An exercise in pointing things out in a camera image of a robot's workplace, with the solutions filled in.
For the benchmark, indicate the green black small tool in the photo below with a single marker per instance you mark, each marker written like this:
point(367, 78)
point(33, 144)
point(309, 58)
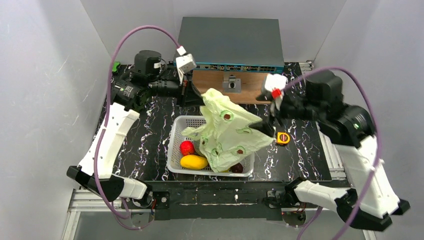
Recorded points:
point(115, 67)

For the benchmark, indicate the yellow fake mango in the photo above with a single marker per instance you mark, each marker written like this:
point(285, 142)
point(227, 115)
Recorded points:
point(194, 162)

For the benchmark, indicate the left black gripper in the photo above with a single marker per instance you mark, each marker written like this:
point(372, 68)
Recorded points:
point(185, 91)

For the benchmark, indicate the grey network switch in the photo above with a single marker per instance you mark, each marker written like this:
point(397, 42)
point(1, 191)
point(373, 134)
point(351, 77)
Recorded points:
point(227, 44)

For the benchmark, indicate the small metal bracket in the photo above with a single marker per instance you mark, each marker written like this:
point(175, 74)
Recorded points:
point(231, 84)

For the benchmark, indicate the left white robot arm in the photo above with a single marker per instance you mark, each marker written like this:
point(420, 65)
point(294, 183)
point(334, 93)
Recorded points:
point(130, 94)

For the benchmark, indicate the light green plastic bag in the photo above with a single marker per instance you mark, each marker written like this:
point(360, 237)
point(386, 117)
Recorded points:
point(226, 138)

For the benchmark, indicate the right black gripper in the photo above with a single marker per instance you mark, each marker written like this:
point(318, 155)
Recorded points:
point(276, 110)

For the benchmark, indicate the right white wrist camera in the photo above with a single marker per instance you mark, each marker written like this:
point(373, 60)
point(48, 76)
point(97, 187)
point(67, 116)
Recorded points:
point(272, 89)

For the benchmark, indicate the black base frame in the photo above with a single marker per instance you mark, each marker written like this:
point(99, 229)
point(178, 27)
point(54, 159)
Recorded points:
point(234, 199)

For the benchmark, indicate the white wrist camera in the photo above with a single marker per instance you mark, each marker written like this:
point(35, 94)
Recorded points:
point(185, 63)
point(272, 89)

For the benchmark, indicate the red fake strawberry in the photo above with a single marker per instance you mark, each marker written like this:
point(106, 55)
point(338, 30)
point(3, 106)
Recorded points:
point(187, 148)

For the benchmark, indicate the white plastic basket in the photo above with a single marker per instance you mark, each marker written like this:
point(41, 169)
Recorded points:
point(174, 154)

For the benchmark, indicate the yellow tape measure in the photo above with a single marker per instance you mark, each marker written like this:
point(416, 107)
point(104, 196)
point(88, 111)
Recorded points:
point(282, 139)

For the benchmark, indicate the dark red fake fruit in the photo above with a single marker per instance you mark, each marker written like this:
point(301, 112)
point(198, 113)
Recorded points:
point(237, 168)

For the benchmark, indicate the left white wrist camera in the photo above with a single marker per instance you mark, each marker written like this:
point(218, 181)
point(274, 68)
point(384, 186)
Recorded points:
point(185, 63)

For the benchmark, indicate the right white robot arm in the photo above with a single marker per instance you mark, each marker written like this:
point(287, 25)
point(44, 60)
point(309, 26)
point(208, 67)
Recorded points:
point(351, 129)

